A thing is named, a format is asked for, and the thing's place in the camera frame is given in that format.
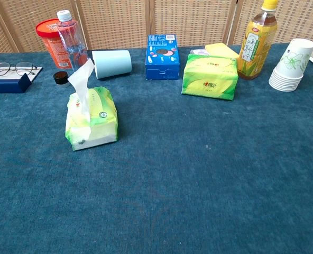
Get sealed green tissue pack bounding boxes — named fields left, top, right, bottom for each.
left=181, top=53, right=239, bottom=101

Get opened green tissue pack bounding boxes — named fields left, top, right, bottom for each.
left=65, top=86, right=118, bottom=152

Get thin frame eyeglasses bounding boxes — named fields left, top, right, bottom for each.
left=0, top=61, right=38, bottom=77

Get blue tablecloth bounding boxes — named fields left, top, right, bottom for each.
left=0, top=43, right=313, bottom=254

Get yellow sponge block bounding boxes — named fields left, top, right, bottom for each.
left=205, top=42, right=240, bottom=59

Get small clear plastic packet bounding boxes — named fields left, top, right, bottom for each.
left=190, top=48, right=210, bottom=56

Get white tissue sheet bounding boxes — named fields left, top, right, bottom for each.
left=67, top=58, right=95, bottom=124

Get woven wooden folding screen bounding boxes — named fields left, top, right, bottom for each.
left=0, top=0, right=313, bottom=53

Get dark blue glasses case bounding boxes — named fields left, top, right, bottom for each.
left=0, top=66, right=44, bottom=94

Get orange instant noodle cup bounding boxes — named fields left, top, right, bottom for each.
left=35, top=18, right=75, bottom=68

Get blue cookie box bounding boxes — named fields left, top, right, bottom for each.
left=145, top=33, right=180, bottom=81

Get stack of white paper cups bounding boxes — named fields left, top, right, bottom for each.
left=268, top=38, right=313, bottom=93

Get yellow tea drink bottle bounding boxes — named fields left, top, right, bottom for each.
left=237, top=0, right=279, bottom=81

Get light blue cylindrical cup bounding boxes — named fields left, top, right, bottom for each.
left=91, top=49, right=132, bottom=80

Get clear plastic water bottle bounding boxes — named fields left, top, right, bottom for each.
left=56, top=10, right=90, bottom=74

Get small black jar lid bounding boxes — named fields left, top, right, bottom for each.
left=52, top=70, right=70, bottom=87

